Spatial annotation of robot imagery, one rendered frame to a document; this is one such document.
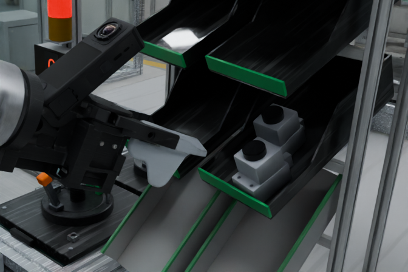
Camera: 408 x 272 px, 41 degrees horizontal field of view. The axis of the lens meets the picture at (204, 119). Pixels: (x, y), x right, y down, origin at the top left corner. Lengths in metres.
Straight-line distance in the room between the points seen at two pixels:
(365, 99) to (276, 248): 0.26
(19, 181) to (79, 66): 0.89
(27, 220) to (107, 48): 0.65
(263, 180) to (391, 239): 0.71
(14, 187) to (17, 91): 0.89
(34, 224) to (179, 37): 0.49
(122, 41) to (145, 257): 0.48
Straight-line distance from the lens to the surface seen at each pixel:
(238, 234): 0.86
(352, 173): 0.76
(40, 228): 1.08
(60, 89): 0.49
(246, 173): 0.70
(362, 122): 0.73
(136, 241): 0.94
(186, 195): 0.92
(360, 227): 1.38
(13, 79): 0.47
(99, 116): 0.51
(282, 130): 0.73
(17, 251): 1.06
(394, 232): 1.40
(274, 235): 0.84
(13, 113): 0.46
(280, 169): 0.71
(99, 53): 0.51
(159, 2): 7.12
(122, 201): 1.15
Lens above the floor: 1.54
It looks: 21 degrees down
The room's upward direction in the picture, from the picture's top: 4 degrees clockwise
